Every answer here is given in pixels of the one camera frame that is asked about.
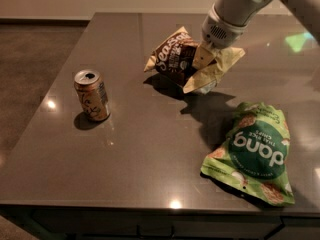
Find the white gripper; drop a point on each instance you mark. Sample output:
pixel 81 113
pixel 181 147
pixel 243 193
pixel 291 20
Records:
pixel 218 33

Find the brown chip bag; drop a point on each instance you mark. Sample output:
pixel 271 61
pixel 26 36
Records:
pixel 174 56

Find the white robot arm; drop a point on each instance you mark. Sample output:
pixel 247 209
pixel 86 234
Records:
pixel 307 12

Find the green dang chip bag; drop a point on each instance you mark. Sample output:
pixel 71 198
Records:
pixel 252 159

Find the orange soda can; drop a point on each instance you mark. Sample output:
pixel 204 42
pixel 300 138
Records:
pixel 92 95

